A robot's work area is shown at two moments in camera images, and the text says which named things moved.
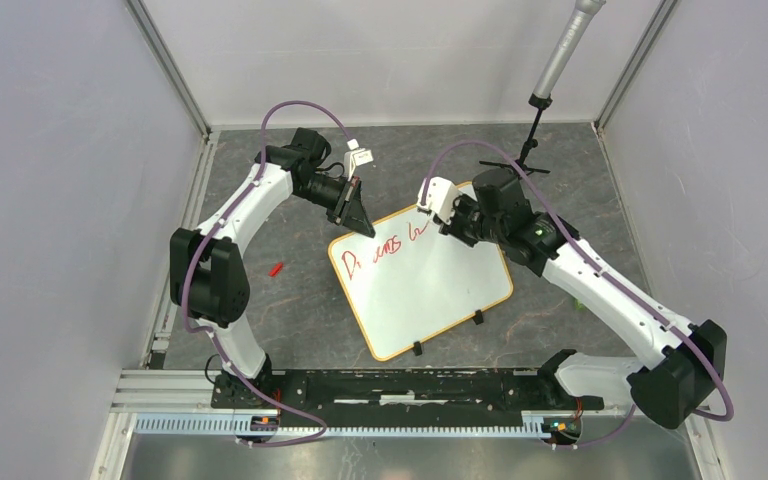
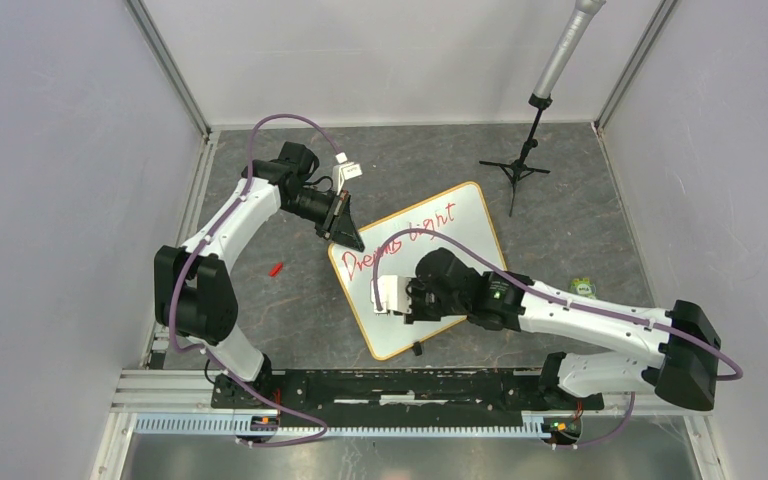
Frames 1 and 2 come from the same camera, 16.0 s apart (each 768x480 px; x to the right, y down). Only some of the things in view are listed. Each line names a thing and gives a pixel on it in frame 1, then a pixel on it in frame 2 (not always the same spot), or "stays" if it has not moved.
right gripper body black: (468, 223) -> (426, 306)
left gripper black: (356, 218) -> (338, 223)
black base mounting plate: (401, 397) stays
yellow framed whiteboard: (415, 280) stays
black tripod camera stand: (561, 57) stays
